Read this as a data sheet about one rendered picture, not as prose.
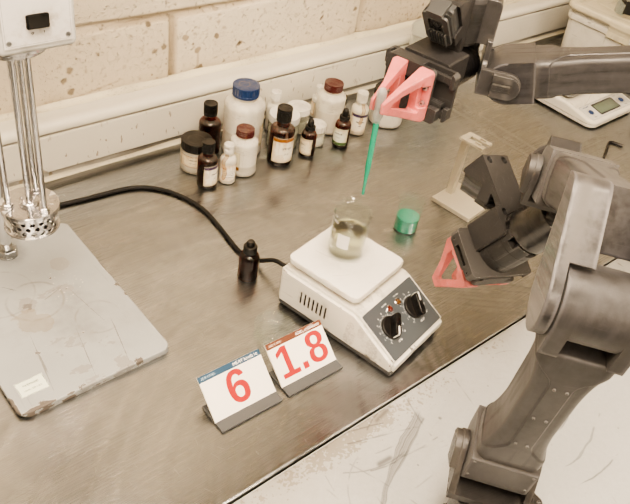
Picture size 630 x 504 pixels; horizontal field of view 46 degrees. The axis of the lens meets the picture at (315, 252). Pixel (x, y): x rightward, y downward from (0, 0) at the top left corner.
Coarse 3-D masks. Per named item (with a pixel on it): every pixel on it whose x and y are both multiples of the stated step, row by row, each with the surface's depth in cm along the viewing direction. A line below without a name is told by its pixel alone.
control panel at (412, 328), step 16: (400, 288) 102; (416, 288) 104; (384, 304) 99; (400, 304) 101; (368, 320) 97; (416, 320) 101; (432, 320) 103; (384, 336) 97; (400, 336) 98; (416, 336) 100; (400, 352) 97
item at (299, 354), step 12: (300, 336) 96; (312, 336) 97; (324, 336) 98; (276, 348) 94; (288, 348) 95; (300, 348) 96; (312, 348) 97; (324, 348) 98; (276, 360) 94; (288, 360) 95; (300, 360) 96; (312, 360) 96; (324, 360) 97; (288, 372) 94; (300, 372) 95
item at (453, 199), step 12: (468, 132) 126; (468, 144) 126; (480, 144) 123; (456, 168) 129; (456, 180) 130; (444, 192) 132; (456, 192) 133; (444, 204) 129; (456, 204) 130; (468, 204) 130; (468, 216) 127
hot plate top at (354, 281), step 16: (320, 240) 104; (368, 240) 105; (304, 256) 101; (320, 256) 101; (368, 256) 103; (384, 256) 103; (320, 272) 99; (336, 272) 99; (352, 272) 100; (368, 272) 100; (384, 272) 101; (336, 288) 97; (352, 288) 97; (368, 288) 98
